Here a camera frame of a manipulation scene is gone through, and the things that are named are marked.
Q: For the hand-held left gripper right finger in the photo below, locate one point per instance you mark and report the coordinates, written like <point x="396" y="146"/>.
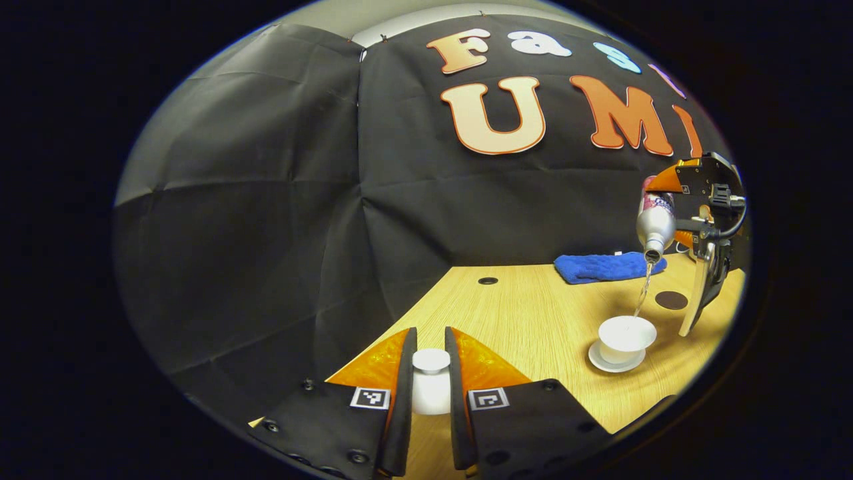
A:
<point x="456" y="413"/>

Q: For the white teacup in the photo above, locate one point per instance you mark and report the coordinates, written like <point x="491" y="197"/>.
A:
<point x="626" y="336"/>

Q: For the dark round coaster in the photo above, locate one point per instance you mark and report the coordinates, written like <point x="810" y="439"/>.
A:
<point x="671" y="300"/>

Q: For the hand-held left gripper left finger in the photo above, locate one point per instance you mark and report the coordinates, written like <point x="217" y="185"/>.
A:
<point x="408" y="400"/>

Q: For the blue towel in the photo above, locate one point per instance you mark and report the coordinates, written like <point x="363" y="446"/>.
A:
<point x="600" y="266"/>

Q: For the black backdrop cloth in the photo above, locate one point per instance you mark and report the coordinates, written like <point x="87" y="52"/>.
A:
<point x="300" y="200"/>

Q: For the silver water bottle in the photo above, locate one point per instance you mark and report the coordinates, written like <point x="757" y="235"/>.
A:
<point x="655" y="223"/>

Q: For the white saucer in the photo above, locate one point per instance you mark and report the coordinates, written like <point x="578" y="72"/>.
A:
<point x="603" y="363"/>

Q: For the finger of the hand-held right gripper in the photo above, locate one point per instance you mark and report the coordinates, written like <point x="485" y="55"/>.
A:
<point x="684" y="238"/>
<point x="663" y="181"/>

